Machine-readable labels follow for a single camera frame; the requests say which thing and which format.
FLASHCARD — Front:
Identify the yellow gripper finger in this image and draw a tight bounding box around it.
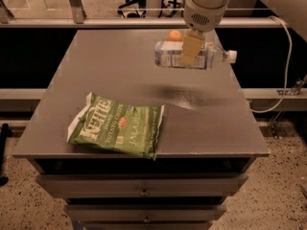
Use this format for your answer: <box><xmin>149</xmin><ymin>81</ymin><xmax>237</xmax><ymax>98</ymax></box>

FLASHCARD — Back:
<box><xmin>181</xmin><ymin>30</ymin><xmax>204</xmax><ymax>66</ymax></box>

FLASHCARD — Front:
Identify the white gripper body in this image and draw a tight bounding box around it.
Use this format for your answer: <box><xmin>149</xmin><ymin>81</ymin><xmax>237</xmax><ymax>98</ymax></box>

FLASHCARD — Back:
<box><xmin>183</xmin><ymin>0</ymin><xmax>226</xmax><ymax>33</ymax></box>

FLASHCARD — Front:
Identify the clear plastic water bottle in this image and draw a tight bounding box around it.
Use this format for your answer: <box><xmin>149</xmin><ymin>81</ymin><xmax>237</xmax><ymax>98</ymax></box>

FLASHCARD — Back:
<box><xmin>154</xmin><ymin>41</ymin><xmax>237</xmax><ymax>70</ymax></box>

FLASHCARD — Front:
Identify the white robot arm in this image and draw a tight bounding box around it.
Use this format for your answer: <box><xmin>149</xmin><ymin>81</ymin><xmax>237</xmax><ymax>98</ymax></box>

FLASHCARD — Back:
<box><xmin>181</xmin><ymin>0</ymin><xmax>307</xmax><ymax>66</ymax></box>

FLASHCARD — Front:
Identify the green jalapeno chip bag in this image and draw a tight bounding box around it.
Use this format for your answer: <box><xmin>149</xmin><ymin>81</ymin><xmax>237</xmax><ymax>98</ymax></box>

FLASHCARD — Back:
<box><xmin>67</xmin><ymin>92</ymin><xmax>164</xmax><ymax>160</ymax></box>

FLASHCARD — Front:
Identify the orange fruit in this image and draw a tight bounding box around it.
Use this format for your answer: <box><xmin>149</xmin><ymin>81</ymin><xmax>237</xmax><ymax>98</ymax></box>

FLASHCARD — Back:
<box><xmin>167</xmin><ymin>30</ymin><xmax>182</xmax><ymax>41</ymax></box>

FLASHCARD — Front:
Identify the black office chair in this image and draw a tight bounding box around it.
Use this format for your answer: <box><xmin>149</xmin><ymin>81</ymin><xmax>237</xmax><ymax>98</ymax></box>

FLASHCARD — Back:
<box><xmin>117</xmin><ymin>0</ymin><xmax>146</xmax><ymax>18</ymax></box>

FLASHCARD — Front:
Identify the grey drawer cabinet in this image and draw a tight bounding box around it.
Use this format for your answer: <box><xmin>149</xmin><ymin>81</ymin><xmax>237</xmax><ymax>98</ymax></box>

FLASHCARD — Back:
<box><xmin>13</xmin><ymin>29</ymin><xmax>269</xmax><ymax>230</ymax></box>

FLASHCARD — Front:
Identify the metal railing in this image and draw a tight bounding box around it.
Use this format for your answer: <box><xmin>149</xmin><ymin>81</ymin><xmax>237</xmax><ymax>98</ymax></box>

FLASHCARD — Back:
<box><xmin>0</xmin><ymin>0</ymin><xmax>307</xmax><ymax>29</ymax></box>

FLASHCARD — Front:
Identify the top grey drawer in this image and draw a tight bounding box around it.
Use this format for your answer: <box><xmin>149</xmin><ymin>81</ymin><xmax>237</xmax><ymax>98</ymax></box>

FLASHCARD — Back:
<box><xmin>37</xmin><ymin>173</ymin><xmax>248</xmax><ymax>198</ymax></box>

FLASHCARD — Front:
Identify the grey drawer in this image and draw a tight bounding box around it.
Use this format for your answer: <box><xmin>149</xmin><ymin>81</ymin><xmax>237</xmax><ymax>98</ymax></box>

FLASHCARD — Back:
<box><xmin>37</xmin><ymin>173</ymin><xmax>248</xmax><ymax>198</ymax></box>
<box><xmin>65</xmin><ymin>205</ymin><xmax>225</xmax><ymax>222</ymax></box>

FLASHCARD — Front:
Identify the black floor stand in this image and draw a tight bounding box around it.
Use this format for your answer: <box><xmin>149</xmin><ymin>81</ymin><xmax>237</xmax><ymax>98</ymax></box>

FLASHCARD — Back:
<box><xmin>0</xmin><ymin>124</ymin><xmax>12</xmax><ymax>187</ymax></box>

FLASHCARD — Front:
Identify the white cable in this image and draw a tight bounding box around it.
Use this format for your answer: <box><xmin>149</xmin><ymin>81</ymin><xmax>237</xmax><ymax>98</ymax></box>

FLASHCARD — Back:
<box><xmin>250</xmin><ymin>14</ymin><xmax>294</xmax><ymax>114</ymax></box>

